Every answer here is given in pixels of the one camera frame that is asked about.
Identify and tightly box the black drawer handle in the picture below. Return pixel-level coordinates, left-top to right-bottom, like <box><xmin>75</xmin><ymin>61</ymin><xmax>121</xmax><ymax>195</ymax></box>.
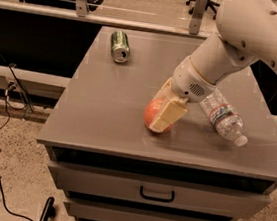
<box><xmin>139</xmin><ymin>186</ymin><xmax>176</xmax><ymax>203</ymax></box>

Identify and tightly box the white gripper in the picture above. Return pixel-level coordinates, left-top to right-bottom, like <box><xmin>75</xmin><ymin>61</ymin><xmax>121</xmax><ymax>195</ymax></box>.
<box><xmin>149</xmin><ymin>56</ymin><xmax>216</xmax><ymax>133</ymax></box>

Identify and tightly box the black floor cable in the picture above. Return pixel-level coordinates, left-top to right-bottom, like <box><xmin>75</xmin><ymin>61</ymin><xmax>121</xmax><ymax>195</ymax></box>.
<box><xmin>0</xmin><ymin>62</ymin><xmax>58</xmax><ymax>221</ymax></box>

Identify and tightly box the grey drawer cabinet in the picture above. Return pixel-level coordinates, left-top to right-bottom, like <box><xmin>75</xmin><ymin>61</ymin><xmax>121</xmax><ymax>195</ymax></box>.
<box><xmin>38</xmin><ymin>28</ymin><xmax>277</xmax><ymax>221</ymax></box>

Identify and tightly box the metal glass bracket middle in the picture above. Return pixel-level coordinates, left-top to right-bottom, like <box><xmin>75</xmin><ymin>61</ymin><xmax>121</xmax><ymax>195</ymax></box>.
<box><xmin>188</xmin><ymin>0</ymin><xmax>208</xmax><ymax>35</ymax></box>

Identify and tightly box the clear plastic water bottle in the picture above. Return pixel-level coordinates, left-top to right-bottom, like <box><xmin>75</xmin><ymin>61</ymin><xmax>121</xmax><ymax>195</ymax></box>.
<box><xmin>200</xmin><ymin>88</ymin><xmax>248</xmax><ymax>147</ymax></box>

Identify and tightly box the black stand foot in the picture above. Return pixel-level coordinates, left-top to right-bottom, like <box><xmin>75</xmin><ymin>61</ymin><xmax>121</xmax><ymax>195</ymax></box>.
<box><xmin>39</xmin><ymin>197</ymin><xmax>56</xmax><ymax>221</ymax></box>

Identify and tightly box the green soda can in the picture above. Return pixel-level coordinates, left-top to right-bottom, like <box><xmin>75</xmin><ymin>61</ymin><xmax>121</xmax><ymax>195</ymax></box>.
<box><xmin>110</xmin><ymin>30</ymin><xmax>130</xmax><ymax>63</ymax></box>

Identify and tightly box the red orange apple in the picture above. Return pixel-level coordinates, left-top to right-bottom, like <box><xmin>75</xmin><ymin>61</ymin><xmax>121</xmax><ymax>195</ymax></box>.
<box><xmin>144</xmin><ymin>99</ymin><xmax>163</xmax><ymax>128</ymax></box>

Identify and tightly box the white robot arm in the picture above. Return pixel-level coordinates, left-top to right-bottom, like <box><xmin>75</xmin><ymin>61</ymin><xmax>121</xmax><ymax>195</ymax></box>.
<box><xmin>147</xmin><ymin>0</ymin><xmax>277</xmax><ymax>133</ymax></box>

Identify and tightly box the black office chair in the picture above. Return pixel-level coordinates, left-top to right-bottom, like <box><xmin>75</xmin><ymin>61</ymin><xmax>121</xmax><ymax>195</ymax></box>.
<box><xmin>185</xmin><ymin>0</ymin><xmax>220</xmax><ymax>20</ymax></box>

